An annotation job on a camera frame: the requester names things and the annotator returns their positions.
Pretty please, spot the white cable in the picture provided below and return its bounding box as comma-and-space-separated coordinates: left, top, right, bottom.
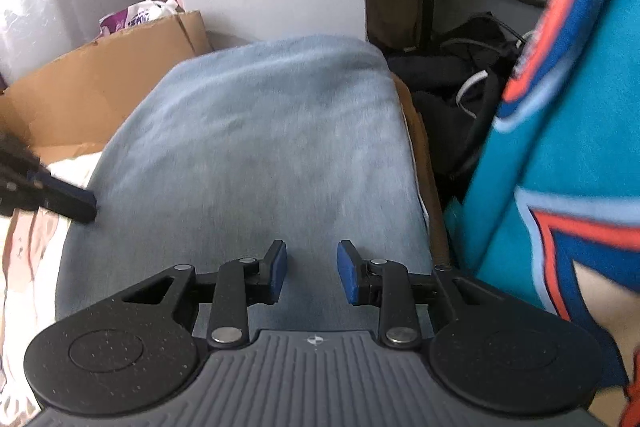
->
456, 71, 490, 120

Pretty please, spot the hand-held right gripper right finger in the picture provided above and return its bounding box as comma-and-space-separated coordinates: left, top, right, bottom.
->
337, 240, 502, 349

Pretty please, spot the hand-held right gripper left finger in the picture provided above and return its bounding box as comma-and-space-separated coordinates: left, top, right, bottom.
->
121, 239, 289, 349

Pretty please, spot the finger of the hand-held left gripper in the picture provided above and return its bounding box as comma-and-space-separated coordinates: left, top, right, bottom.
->
0, 130, 99, 224

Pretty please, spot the cream bear print bed sheet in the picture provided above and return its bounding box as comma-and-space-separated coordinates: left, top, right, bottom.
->
0, 151, 107, 410

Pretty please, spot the purple and white plastic bag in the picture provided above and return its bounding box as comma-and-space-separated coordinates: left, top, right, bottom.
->
97, 0, 179, 42

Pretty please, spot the black bag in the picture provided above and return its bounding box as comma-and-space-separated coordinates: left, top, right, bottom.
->
389, 13, 532, 180

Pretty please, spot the teal printed garment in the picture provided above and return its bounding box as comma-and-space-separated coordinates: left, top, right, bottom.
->
444, 0, 640, 427

